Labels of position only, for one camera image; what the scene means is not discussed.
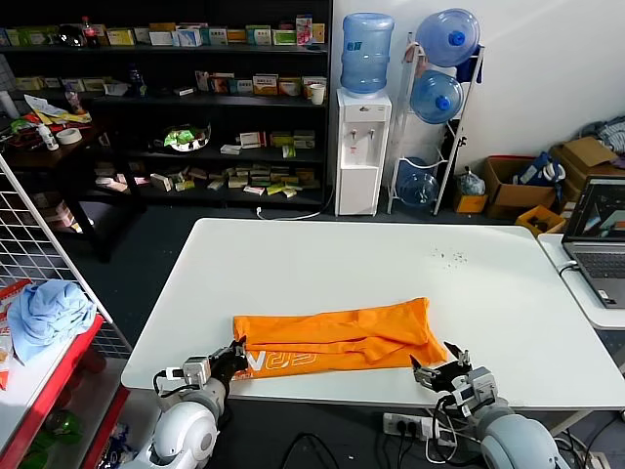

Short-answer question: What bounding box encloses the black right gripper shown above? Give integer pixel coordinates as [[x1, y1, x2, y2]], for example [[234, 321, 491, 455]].
[[408, 341, 474, 395]]

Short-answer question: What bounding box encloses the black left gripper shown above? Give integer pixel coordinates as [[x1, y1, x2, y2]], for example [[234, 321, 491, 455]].
[[207, 340, 250, 388]]

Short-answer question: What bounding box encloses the orange t-shirt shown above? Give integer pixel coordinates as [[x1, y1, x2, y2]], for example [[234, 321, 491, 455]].
[[231, 296, 449, 382]]

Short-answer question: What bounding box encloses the pile of grey blue clothes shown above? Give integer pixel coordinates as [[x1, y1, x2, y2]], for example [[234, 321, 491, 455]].
[[578, 115, 625, 170]]

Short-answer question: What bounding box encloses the white power strip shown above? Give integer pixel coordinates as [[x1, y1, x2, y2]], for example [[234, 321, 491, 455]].
[[382, 412, 440, 439]]

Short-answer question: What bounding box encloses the white side table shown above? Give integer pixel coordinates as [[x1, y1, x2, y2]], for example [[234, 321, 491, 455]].
[[536, 233, 625, 329]]

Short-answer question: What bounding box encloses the yellow cardboard box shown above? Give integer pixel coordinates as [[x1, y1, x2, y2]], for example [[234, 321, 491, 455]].
[[451, 192, 488, 215]]

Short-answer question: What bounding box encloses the yellow small crate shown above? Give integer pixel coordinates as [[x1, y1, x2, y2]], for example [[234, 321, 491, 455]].
[[515, 204, 567, 237]]

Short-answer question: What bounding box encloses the clear plastic bag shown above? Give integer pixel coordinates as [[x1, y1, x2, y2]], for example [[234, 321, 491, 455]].
[[456, 167, 486, 196]]

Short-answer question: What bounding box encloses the open brown cardboard box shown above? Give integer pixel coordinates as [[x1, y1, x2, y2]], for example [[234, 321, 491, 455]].
[[482, 154, 558, 220]]

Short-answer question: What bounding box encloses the grey laptop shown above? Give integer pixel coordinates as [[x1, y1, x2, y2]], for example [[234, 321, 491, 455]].
[[561, 176, 625, 309]]

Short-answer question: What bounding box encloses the green round object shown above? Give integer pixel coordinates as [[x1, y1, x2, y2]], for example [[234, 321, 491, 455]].
[[28, 408, 84, 469]]

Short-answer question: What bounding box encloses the light blue cloth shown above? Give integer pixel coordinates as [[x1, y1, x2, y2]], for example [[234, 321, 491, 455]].
[[7, 280, 98, 366]]

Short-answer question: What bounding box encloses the white metal jug rack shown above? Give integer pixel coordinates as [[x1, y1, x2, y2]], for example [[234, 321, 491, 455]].
[[386, 31, 485, 217]]

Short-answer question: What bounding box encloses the white water dispenser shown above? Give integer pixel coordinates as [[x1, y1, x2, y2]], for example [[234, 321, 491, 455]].
[[334, 88, 394, 218]]

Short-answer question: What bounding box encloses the blue white bag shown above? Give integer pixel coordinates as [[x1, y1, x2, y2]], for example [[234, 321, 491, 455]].
[[512, 150, 566, 188]]

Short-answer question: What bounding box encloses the black object on rack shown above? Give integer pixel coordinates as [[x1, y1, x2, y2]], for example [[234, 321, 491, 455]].
[[441, 122, 469, 163]]

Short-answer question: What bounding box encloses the glass bowl with green packets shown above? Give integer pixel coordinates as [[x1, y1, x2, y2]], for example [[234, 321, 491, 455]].
[[158, 121, 213, 153]]

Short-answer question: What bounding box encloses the red snack package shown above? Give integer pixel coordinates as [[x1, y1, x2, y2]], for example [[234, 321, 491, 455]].
[[0, 280, 33, 338]]

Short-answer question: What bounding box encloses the brown cardboard box with flaps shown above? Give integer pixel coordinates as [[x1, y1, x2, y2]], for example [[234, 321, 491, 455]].
[[550, 136, 619, 206]]

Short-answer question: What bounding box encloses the black shelving unit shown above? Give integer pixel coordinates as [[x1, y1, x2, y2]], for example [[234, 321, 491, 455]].
[[0, 0, 333, 212]]

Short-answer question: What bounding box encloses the dark wooden table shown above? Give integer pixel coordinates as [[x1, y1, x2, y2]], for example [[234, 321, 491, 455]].
[[0, 116, 147, 265]]

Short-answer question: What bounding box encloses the small white bottle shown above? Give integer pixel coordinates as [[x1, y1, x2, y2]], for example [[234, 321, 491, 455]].
[[37, 122, 59, 151]]

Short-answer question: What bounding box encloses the blue drink bottle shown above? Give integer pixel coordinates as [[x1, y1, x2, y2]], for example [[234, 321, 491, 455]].
[[127, 63, 146, 98]]

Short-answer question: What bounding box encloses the yellow white paper stack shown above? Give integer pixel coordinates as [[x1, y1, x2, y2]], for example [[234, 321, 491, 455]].
[[22, 94, 93, 124]]

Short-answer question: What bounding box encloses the purple pink bottle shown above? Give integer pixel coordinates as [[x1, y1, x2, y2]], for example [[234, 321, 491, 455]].
[[62, 82, 85, 116]]

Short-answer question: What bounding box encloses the blue water jug upright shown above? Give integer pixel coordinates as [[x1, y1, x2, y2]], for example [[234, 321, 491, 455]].
[[339, 13, 395, 95]]

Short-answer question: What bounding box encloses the pink tall box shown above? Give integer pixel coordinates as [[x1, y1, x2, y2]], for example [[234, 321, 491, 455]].
[[295, 14, 313, 47]]

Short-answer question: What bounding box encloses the cola bottle red cap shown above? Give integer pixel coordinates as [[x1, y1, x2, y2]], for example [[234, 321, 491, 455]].
[[79, 17, 101, 49]]

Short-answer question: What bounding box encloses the dark round glass bowl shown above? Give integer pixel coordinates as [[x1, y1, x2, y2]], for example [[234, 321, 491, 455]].
[[56, 23, 88, 49]]

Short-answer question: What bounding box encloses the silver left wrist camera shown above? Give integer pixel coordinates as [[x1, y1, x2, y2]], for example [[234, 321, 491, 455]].
[[165, 356, 212, 391]]

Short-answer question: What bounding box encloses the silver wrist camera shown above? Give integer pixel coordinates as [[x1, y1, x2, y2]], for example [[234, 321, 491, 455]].
[[165, 356, 212, 391], [451, 368, 499, 417]]

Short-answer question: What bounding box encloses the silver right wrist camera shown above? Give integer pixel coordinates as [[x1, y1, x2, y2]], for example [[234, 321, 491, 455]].
[[451, 368, 499, 417]]

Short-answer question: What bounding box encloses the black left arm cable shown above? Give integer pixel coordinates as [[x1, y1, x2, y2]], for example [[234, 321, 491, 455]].
[[152, 368, 196, 400]]

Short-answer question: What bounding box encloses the black floor cable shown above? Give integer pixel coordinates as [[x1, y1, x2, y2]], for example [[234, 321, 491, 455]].
[[282, 432, 338, 469]]

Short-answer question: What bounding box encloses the white floor cable with plug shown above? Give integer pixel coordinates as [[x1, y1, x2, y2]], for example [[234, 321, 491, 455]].
[[253, 183, 338, 221]]

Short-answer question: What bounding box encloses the white wire grid panel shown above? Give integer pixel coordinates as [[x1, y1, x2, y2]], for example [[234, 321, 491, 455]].
[[0, 154, 133, 361]]

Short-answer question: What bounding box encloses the red frame shelf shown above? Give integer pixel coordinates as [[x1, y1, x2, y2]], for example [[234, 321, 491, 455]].
[[0, 312, 133, 469]]

